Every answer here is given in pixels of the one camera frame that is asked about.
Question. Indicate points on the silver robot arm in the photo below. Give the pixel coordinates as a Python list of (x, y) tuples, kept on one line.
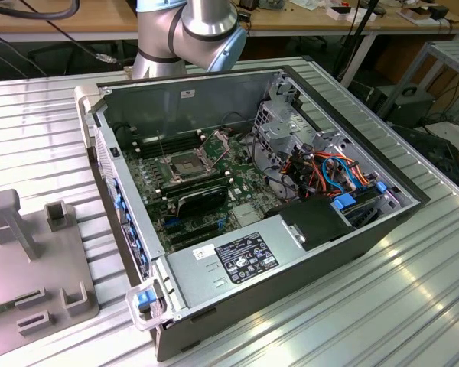
[(206, 19)]

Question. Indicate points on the black RAM slot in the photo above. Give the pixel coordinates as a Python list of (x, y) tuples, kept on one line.
[(195, 180), (174, 150), (183, 188), (172, 145), (168, 136), (170, 140)]

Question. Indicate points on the CPU socket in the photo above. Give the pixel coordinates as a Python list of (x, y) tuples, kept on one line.
[(187, 165)]

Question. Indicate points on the black expansion slot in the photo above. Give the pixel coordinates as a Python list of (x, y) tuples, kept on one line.
[(195, 238), (193, 228)]

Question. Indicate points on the green motherboard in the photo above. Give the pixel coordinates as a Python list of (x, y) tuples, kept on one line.
[(245, 183)]

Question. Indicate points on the black graphics card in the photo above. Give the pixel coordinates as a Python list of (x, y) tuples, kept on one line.
[(200, 200)]

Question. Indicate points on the silver chipset heatsink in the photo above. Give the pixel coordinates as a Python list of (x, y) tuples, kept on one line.
[(246, 214)]

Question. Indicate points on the silver drive cage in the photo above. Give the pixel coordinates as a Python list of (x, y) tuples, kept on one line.
[(279, 130)]

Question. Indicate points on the thin metal locking lever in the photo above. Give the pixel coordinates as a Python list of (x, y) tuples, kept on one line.
[(161, 145)]

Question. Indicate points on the black plastic shroud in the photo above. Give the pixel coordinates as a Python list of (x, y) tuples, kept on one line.
[(317, 221)]

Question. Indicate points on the silver power supply unit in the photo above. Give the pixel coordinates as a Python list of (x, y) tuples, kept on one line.
[(199, 275)]

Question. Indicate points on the blue disk carrier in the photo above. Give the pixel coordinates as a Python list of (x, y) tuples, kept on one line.
[(344, 200)]

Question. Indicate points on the open black PC case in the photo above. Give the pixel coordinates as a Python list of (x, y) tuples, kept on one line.
[(290, 298)]

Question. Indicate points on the blue case latch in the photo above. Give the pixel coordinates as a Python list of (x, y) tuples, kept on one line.
[(144, 299)]

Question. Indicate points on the wooden desk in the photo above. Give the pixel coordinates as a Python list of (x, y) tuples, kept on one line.
[(310, 21)]

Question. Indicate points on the grey parts rack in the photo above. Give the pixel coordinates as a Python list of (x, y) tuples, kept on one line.
[(42, 260)]

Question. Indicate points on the white box with red mark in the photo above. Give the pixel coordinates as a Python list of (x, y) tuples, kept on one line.
[(344, 13)]

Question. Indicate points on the grey metal frame rack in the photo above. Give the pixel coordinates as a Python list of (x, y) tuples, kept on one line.
[(455, 57)]

